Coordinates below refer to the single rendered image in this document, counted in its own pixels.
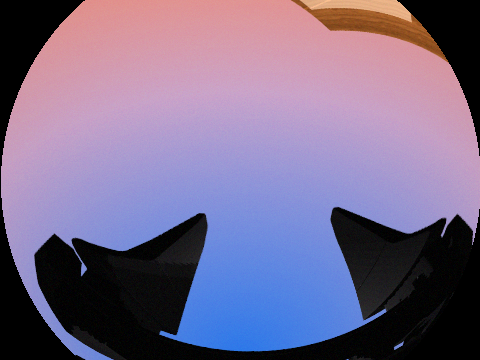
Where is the light wooden board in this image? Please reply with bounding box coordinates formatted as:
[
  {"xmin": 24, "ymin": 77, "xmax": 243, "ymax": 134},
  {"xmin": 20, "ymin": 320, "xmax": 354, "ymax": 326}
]
[{"xmin": 300, "ymin": 0, "xmax": 412, "ymax": 23}]

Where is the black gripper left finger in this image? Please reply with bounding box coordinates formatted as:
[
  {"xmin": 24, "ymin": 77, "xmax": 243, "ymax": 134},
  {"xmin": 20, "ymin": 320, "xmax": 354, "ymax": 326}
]
[{"xmin": 71, "ymin": 213, "xmax": 208, "ymax": 335}]

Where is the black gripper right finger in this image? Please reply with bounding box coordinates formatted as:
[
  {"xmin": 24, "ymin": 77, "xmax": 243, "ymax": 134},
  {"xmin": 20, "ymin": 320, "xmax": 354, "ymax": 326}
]
[{"xmin": 331, "ymin": 208, "xmax": 447, "ymax": 320}]

